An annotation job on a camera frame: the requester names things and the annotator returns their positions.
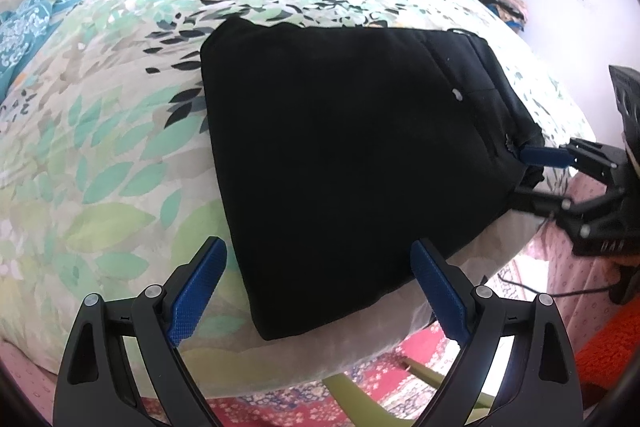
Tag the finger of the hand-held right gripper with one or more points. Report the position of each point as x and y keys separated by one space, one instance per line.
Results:
x=542 y=157
x=545 y=204

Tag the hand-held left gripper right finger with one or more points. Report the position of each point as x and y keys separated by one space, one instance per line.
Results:
x=440 y=289

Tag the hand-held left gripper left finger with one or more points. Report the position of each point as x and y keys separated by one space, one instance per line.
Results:
x=197 y=292

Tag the black pants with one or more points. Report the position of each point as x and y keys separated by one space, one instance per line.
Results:
x=350 y=147

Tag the pink patterned cloth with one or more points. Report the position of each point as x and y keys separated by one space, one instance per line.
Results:
x=25 y=372
x=570 y=287

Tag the orange cloth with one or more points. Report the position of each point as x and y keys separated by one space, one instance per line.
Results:
x=607 y=347

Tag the green plastic chair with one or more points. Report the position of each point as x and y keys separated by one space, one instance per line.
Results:
x=360 y=394

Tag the pile of colourful clothes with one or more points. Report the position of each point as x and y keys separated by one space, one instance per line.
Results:
x=507 y=9

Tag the floral leaf bed sheet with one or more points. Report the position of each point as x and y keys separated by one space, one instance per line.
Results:
x=100 y=167

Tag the teal patterned blanket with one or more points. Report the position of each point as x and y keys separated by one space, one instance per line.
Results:
x=45 y=2

